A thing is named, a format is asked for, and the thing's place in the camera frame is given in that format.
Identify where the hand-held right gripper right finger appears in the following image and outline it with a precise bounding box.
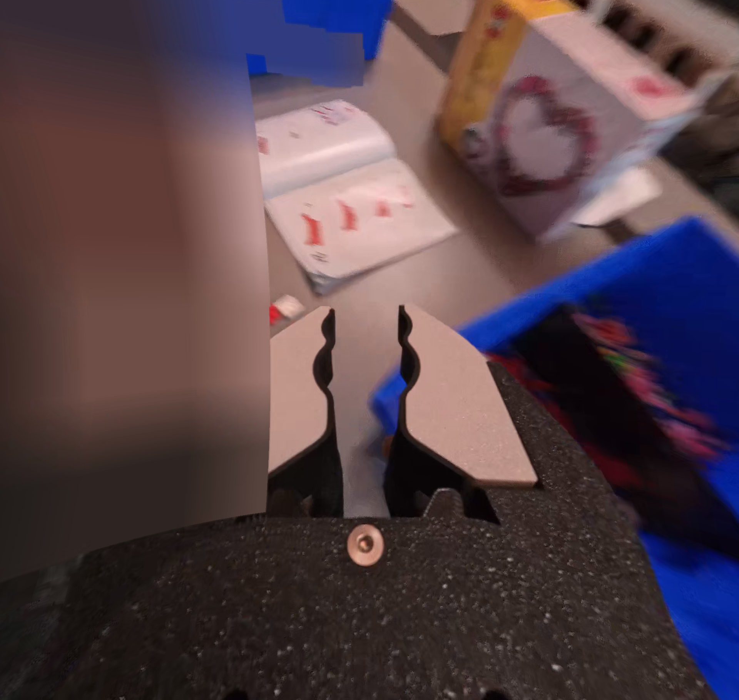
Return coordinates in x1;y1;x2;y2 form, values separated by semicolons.
396;304;539;490

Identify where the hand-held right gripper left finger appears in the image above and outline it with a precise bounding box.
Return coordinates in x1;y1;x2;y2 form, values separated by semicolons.
268;306;339;478

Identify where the pile of red white pieces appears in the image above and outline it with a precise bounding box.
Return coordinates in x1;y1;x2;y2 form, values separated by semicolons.
488;350;670;499

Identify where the lego instruction booklet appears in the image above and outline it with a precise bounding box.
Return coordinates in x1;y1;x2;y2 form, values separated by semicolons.
254;98;461;296

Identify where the blue divided plastic bin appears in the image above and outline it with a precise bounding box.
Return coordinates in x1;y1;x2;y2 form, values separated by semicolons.
369;215;739;700

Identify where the pile of pink lego pieces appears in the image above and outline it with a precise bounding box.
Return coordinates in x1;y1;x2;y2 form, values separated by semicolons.
568;307;731;467

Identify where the yellow white lego box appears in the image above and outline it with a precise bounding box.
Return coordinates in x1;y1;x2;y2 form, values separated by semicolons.
436;0;719;243

